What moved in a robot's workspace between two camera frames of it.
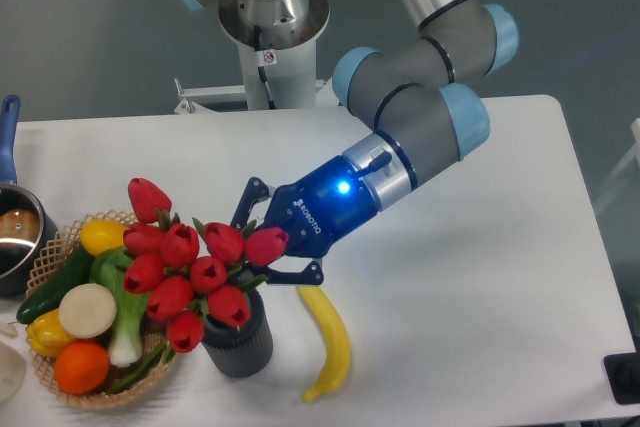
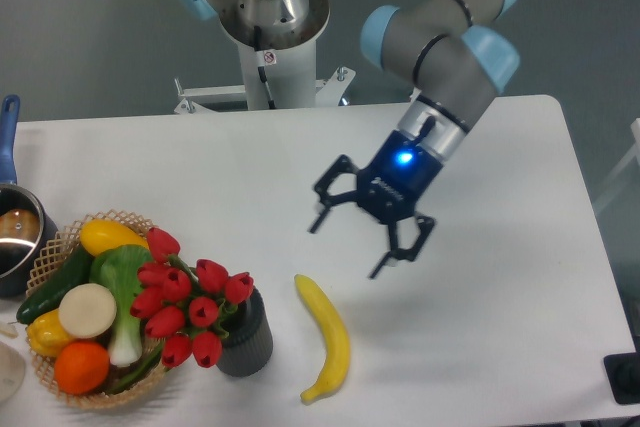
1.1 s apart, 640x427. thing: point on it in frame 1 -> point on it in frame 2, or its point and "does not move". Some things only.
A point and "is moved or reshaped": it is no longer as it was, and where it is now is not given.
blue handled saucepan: x=27 y=231 does not move
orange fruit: x=82 y=367 does not move
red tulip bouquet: x=188 y=270 is moved or reshaped
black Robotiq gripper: x=316 y=212 -> x=390 y=188
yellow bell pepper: x=47 y=335 does not move
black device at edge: x=623 y=374 does not move
